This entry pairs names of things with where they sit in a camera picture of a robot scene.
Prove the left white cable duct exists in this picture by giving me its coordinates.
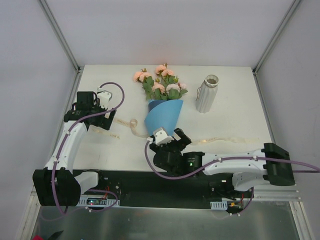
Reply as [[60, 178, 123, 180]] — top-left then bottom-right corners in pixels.
[[76, 196, 120, 208]]

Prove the left aluminium frame post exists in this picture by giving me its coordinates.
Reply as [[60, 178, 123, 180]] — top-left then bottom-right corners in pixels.
[[37, 0, 81, 73]]

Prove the right white cable duct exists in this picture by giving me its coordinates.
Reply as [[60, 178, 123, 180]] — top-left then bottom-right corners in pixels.
[[210, 200, 228, 211]]

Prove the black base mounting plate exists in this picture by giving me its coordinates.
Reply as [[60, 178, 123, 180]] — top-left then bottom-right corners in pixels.
[[84, 170, 257, 213]]

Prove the pink flower bouquet blue wrap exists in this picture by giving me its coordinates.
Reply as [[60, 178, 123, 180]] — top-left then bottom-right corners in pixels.
[[133, 63, 188, 135]]

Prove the red object bottom edge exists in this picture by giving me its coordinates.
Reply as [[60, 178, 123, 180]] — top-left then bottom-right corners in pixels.
[[32, 235, 44, 240]]

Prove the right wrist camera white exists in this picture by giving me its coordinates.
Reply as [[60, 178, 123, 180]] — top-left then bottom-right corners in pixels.
[[153, 127, 174, 146]]

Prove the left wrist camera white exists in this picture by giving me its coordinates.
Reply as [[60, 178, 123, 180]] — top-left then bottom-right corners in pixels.
[[96, 87, 113, 110]]

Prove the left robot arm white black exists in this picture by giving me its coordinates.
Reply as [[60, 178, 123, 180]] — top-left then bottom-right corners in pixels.
[[32, 88, 116, 207]]

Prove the white ribbed ceramic vase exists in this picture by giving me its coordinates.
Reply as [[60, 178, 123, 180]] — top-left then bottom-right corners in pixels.
[[195, 74, 219, 114]]

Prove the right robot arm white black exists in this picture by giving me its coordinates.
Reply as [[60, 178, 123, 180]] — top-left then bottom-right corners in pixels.
[[144, 127, 296, 198]]

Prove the aluminium frame post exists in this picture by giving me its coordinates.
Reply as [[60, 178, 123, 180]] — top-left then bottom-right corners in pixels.
[[252, 0, 303, 76], [37, 0, 81, 73]]

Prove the cream printed ribbon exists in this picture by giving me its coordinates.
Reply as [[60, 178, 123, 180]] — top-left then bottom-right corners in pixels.
[[89, 117, 261, 147]]

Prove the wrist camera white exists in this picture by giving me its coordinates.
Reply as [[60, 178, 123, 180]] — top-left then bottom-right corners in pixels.
[[96, 87, 113, 110], [153, 127, 174, 146]]

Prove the white cable duct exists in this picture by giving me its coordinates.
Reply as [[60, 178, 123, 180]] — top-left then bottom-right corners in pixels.
[[210, 200, 228, 211], [76, 196, 120, 208]]

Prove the right aluminium frame post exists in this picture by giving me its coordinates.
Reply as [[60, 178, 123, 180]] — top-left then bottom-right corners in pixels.
[[252, 0, 303, 76]]

